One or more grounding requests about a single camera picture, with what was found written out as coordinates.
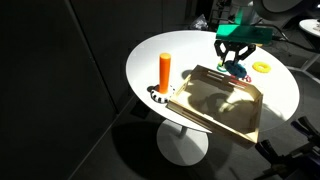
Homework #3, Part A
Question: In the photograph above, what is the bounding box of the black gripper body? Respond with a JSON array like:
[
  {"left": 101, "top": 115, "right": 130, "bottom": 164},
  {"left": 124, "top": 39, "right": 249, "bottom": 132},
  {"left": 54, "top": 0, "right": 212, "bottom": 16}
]
[{"left": 222, "top": 40, "right": 249, "bottom": 52}]

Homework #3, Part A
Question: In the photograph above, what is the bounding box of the blue toothed ring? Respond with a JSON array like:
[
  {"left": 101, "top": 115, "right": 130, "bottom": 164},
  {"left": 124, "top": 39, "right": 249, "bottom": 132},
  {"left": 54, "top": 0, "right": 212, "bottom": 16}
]
[{"left": 223, "top": 59, "right": 249, "bottom": 80}]

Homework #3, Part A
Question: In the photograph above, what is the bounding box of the wooden tray box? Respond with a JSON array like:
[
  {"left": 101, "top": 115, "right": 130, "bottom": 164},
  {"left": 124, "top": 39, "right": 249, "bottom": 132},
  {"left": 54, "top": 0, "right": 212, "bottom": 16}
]
[{"left": 166, "top": 64, "right": 265, "bottom": 145}]

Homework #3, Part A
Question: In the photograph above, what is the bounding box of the orange peg cylinder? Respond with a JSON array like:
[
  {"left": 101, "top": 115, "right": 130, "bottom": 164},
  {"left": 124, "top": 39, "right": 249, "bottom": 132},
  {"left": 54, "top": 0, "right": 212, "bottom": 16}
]
[{"left": 158, "top": 52, "right": 172, "bottom": 95}]

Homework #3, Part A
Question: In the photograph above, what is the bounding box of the white black striped peg base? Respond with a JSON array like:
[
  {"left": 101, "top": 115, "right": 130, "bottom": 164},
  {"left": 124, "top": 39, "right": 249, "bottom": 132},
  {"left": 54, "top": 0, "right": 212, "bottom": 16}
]
[{"left": 149, "top": 83, "right": 177, "bottom": 104}]

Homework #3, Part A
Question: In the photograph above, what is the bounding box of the small green ring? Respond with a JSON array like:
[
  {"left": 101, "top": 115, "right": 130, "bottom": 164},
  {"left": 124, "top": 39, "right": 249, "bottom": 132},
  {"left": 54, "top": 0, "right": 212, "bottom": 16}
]
[{"left": 216, "top": 62, "right": 229, "bottom": 73}]

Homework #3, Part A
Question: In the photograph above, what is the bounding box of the orange-yellow ring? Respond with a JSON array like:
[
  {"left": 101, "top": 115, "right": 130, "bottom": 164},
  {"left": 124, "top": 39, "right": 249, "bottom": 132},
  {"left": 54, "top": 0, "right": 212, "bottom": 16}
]
[{"left": 251, "top": 60, "right": 272, "bottom": 74}]

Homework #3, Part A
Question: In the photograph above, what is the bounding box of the red ring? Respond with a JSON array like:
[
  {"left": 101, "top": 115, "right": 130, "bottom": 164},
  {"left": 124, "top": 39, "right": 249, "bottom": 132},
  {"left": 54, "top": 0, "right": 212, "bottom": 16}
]
[{"left": 232, "top": 74, "right": 253, "bottom": 84}]

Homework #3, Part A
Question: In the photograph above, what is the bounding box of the black looping cable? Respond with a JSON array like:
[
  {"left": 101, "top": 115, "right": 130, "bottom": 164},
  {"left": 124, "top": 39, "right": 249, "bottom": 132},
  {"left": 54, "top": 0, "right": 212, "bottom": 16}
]
[{"left": 271, "top": 24, "right": 320, "bottom": 54}]

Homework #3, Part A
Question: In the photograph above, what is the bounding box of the white table pedestal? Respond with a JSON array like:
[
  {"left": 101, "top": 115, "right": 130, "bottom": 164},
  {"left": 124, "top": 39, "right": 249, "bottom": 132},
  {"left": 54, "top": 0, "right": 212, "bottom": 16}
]
[{"left": 155, "top": 118, "right": 210, "bottom": 167}]

